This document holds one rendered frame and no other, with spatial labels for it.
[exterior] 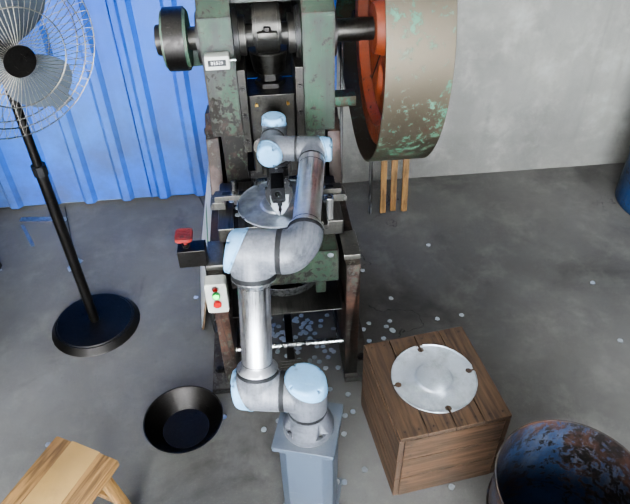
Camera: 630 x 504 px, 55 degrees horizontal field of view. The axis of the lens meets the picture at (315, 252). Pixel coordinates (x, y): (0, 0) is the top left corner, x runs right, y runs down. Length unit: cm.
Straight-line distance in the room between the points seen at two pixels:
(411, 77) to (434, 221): 182
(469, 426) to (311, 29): 131
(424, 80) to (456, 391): 103
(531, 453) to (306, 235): 102
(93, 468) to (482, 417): 122
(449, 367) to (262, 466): 77
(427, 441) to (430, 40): 120
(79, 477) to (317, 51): 146
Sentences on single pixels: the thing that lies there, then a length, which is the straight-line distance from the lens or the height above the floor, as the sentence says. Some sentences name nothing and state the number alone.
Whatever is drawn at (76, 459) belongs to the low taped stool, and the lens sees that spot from 209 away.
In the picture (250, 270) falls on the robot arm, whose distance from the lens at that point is 150.
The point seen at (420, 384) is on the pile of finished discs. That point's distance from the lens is 209.
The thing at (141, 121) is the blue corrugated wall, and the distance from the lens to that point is 338.
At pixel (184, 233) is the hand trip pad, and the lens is 206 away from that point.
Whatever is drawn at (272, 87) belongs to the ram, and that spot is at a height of 118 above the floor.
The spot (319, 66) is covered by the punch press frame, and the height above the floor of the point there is 127.
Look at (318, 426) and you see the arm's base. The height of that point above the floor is 52.
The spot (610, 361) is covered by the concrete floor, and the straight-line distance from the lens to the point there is 285.
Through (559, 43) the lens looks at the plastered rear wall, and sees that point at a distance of 360.
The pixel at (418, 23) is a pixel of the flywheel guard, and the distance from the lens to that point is 161.
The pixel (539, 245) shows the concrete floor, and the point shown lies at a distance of 333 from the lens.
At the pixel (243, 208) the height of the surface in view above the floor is 78.
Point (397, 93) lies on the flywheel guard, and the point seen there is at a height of 130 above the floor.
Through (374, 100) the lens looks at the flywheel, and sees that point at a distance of 218.
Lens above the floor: 200
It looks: 40 degrees down
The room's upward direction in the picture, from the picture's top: 2 degrees counter-clockwise
